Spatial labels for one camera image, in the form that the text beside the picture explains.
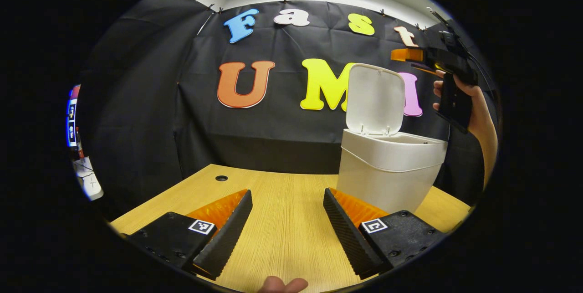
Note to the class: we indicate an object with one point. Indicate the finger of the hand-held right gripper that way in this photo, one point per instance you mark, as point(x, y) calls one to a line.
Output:
point(426, 69)
point(407, 54)

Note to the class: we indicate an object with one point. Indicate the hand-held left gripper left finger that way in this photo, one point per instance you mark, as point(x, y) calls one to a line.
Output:
point(227, 238)

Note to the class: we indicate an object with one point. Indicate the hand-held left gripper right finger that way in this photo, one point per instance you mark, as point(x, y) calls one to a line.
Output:
point(346, 238)

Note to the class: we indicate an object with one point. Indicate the white desktop garbage bin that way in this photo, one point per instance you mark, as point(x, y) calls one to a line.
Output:
point(387, 165)

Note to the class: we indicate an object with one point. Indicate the wooden desktop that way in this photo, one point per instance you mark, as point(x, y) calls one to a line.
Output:
point(287, 220)

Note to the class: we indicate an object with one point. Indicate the black desk grommet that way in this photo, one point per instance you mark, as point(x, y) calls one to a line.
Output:
point(221, 178)

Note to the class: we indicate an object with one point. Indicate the black backdrop cloth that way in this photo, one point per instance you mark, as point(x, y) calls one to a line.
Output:
point(273, 133)

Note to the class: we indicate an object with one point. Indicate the white side table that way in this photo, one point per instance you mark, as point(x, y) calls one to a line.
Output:
point(89, 179)

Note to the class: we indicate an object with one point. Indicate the colourful printed panel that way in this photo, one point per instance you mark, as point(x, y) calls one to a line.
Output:
point(72, 117)

